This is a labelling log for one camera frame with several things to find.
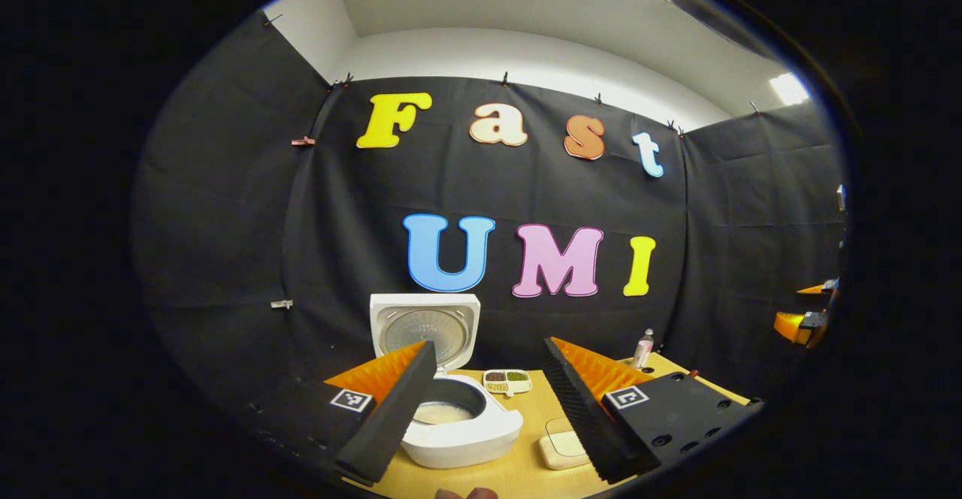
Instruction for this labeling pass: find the white divided grain dish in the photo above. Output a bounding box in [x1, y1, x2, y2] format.
[482, 369, 533, 398]

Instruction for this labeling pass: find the black backdrop cloth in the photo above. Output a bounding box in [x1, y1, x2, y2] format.
[132, 11, 849, 417]

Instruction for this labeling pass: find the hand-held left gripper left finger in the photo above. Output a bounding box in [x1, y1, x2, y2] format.
[248, 340, 438, 486]

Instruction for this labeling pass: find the white rice cooker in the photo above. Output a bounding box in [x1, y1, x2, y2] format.
[369, 293, 525, 470]

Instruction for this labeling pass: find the clear bottle with pink label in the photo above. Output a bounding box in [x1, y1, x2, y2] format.
[631, 328, 655, 370]

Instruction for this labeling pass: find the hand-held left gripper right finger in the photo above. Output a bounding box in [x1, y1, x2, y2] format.
[541, 337, 764, 485]

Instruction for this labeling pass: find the small ceiling light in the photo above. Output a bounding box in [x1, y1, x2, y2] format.
[768, 72, 811, 107]

